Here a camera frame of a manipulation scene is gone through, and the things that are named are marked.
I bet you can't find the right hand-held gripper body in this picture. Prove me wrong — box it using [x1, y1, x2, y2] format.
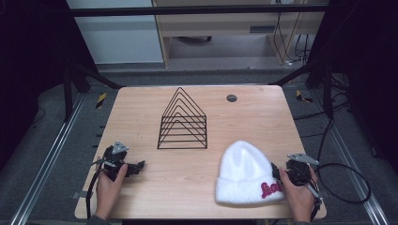
[284, 152, 323, 201]

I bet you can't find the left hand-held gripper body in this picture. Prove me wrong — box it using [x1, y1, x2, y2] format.
[101, 140, 131, 183]

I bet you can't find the white knit beanie hat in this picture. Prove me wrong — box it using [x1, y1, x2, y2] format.
[214, 140, 286, 206]

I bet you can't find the person's right hand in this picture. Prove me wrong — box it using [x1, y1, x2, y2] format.
[278, 167, 319, 223]

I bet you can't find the person's left hand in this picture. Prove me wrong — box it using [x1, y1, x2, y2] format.
[95, 156, 129, 220]

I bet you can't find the yellow black striped tape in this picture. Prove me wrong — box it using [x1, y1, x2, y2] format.
[95, 91, 108, 110]
[295, 89, 314, 104]

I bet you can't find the black metal stand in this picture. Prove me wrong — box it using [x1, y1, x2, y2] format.
[60, 59, 125, 124]
[268, 59, 348, 120]

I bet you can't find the white cabinet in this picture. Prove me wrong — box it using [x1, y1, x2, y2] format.
[65, 0, 165, 66]

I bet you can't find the light wooden desk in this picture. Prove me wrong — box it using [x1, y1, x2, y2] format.
[151, 0, 330, 68]

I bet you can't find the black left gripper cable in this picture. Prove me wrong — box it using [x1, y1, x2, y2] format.
[85, 158, 109, 220]

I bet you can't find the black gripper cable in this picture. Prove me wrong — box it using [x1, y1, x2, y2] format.
[85, 158, 109, 220]
[313, 161, 373, 204]

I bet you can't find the aluminium floor rail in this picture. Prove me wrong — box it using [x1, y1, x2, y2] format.
[8, 93, 87, 225]
[309, 90, 390, 225]

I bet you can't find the black floor cable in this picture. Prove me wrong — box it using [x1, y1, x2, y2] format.
[293, 99, 351, 163]

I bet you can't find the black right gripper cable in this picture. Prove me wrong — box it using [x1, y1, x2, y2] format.
[313, 161, 373, 204]

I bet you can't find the black wire rack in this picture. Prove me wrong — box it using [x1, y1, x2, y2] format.
[157, 86, 208, 150]

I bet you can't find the bundle of hanging cables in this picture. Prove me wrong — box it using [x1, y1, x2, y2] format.
[272, 11, 312, 68]

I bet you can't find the black horizontal frame bar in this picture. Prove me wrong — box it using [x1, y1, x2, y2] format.
[69, 3, 330, 18]

